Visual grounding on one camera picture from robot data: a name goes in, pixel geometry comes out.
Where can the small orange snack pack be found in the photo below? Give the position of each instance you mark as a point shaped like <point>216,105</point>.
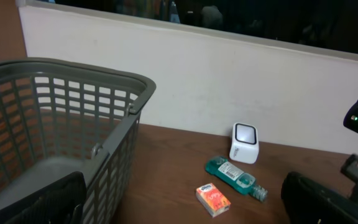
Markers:
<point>212,199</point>

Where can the blue mouthwash bottle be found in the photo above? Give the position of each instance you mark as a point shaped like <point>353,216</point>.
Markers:
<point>242,182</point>

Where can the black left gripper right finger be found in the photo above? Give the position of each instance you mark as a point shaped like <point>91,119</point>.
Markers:
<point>307,201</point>

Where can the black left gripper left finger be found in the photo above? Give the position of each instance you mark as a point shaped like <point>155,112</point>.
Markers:
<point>61,202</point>

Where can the white barcode scanner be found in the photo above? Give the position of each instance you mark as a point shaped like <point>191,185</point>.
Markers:
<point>244,143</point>

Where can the grey plastic shopping basket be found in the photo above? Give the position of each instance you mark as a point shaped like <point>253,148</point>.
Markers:
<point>59,117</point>

